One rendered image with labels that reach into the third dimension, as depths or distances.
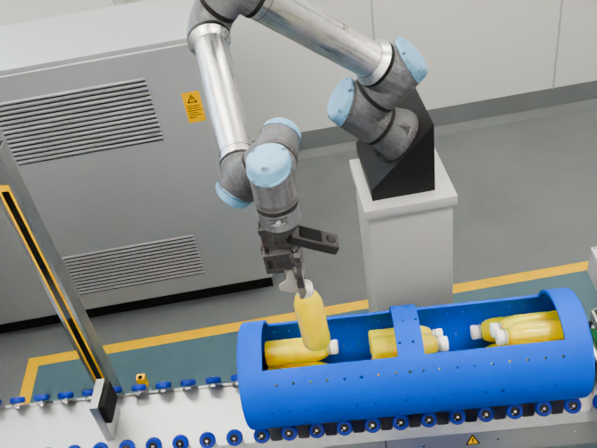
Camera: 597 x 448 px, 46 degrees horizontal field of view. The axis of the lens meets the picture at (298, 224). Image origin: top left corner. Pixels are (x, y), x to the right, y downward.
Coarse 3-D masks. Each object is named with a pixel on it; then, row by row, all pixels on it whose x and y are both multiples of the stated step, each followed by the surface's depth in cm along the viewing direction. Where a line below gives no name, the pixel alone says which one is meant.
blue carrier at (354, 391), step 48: (240, 336) 181; (288, 336) 199; (336, 336) 199; (576, 336) 169; (240, 384) 175; (288, 384) 174; (336, 384) 173; (384, 384) 172; (432, 384) 172; (480, 384) 171; (528, 384) 171; (576, 384) 171
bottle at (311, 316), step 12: (300, 300) 161; (312, 300) 161; (300, 312) 162; (312, 312) 162; (324, 312) 166; (300, 324) 166; (312, 324) 164; (324, 324) 166; (312, 336) 166; (324, 336) 168; (312, 348) 170
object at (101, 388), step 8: (96, 384) 195; (104, 384) 196; (96, 392) 193; (104, 392) 193; (112, 392) 197; (96, 400) 191; (104, 400) 191; (112, 400) 196; (96, 408) 189; (104, 408) 190; (112, 408) 195; (96, 416) 191; (104, 416) 192; (112, 416) 195; (104, 424) 194; (112, 424) 198; (104, 432) 196; (112, 432) 198; (112, 440) 198
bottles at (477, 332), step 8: (488, 320) 192; (496, 320) 191; (472, 328) 192; (480, 328) 192; (488, 328) 191; (368, 336) 197; (472, 336) 193; (480, 336) 192; (488, 336) 191; (496, 344) 186; (272, 368) 189; (280, 368) 189
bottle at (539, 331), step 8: (536, 320) 179; (544, 320) 178; (552, 320) 178; (512, 328) 178; (520, 328) 177; (528, 328) 177; (536, 328) 176; (544, 328) 176; (552, 328) 176; (560, 328) 176; (512, 336) 177; (520, 336) 176; (528, 336) 176; (536, 336) 176; (544, 336) 176; (552, 336) 175; (560, 336) 175; (512, 344) 178
